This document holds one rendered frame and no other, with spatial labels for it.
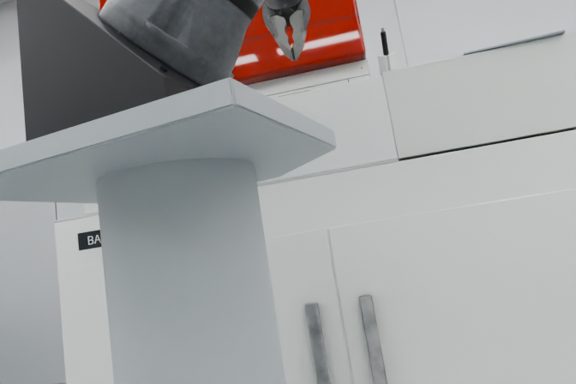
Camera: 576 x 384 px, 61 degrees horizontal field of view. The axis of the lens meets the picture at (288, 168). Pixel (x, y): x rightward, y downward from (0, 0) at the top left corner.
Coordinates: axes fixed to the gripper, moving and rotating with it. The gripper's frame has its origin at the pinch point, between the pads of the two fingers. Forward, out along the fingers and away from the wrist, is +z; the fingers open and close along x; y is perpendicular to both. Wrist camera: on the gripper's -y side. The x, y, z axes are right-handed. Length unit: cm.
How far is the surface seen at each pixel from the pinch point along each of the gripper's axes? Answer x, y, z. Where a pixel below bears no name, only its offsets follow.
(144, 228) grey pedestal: 12, -46, 32
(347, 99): -8.2, -8.2, 13.3
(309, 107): -1.9, -8.0, 13.4
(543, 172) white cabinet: -34.7, -9.3, 30.3
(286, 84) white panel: 8, 55, -13
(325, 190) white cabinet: -2.2, -8.0, 27.4
